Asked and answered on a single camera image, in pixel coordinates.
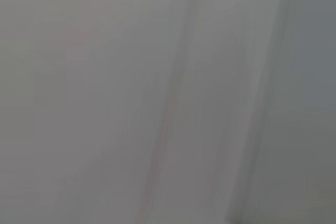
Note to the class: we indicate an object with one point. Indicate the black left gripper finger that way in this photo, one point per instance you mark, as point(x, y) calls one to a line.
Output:
point(236, 222)

